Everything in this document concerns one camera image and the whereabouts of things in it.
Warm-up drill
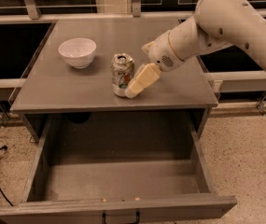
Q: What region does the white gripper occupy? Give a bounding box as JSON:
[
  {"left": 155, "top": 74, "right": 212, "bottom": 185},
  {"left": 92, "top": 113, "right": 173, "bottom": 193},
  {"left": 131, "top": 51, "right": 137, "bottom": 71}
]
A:
[{"left": 124, "top": 31, "right": 183, "bottom": 98}]

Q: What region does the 7up soda can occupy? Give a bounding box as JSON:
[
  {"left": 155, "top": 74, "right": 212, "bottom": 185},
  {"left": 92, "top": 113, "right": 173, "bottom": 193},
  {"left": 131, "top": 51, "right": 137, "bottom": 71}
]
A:
[{"left": 111, "top": 53, "right": 134, "bottom": 97}]

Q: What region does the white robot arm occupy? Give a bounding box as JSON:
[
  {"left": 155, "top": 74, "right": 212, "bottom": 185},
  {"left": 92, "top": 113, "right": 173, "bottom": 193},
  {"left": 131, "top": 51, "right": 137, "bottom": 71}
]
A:
[{"left": 124, "top": 0, "right": 266, "bottom": 98}]

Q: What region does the grey cabinet with top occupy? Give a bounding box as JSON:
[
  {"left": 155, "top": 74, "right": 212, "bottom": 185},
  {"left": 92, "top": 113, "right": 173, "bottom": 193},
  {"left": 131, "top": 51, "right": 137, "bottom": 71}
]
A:
[{"left": 9, "top": 17, "right": 219, "bottom": 143}]

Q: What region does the open grey top drawer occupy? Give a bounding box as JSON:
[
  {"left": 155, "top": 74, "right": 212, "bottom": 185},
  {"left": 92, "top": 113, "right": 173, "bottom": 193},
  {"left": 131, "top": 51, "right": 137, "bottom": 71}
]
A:
[{"left": 0, "top": 110, "right": 237, "bottom": 224}]

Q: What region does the white ceramic bowl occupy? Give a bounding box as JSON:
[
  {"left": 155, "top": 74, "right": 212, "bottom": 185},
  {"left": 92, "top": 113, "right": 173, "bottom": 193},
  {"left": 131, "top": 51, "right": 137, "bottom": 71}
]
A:
[{"left": 58, "top": 38, "right": 97, "bottom": 69}]

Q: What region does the black drawer handle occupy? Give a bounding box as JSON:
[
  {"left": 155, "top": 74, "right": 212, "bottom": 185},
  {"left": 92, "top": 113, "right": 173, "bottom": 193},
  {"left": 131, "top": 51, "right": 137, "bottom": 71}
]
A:
[{"left": 102, "top": 211, "right": 140, "bottom": 224}]

